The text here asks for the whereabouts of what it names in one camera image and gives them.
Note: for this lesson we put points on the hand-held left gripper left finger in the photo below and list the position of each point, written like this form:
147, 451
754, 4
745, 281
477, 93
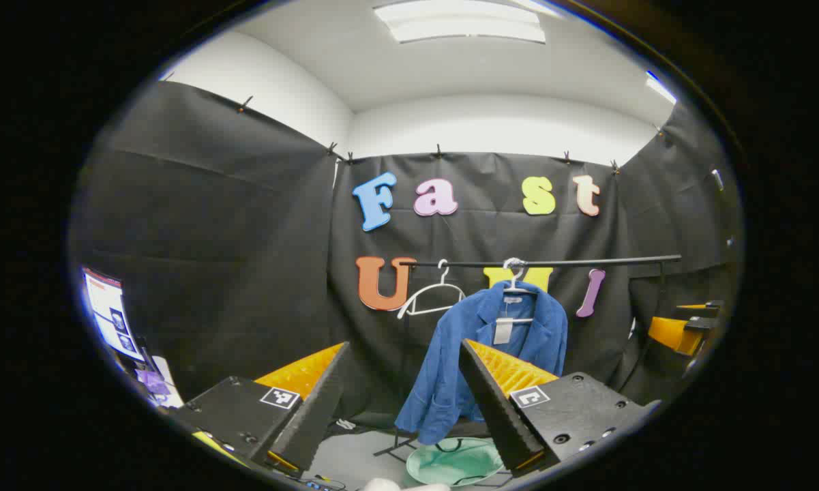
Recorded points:
314, 409

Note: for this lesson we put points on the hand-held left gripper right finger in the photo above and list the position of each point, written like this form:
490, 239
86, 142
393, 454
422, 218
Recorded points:
494, 402

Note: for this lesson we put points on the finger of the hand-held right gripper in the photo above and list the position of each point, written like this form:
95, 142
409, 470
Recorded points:
672, 334
702, 307

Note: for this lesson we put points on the green laundry hamper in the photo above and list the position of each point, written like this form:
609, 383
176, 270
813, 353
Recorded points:
450, 467

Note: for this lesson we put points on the black clothes rack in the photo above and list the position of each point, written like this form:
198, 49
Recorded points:
586, 262

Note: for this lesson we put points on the white clothes hanger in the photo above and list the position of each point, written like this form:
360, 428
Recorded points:
516, 279
444, 279

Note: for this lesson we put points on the purple object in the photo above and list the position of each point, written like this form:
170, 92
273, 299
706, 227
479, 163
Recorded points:
153, 382

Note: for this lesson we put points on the black backdrop cloth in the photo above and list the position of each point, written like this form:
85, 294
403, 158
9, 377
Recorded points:
245, 239

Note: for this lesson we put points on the small ceiling light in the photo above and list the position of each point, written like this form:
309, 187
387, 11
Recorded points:
660, 87

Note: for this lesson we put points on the computer monitor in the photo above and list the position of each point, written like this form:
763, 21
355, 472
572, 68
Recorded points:
109, 314

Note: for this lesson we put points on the large ceiling light panel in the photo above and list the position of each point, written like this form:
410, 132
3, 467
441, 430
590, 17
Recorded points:
460, 20

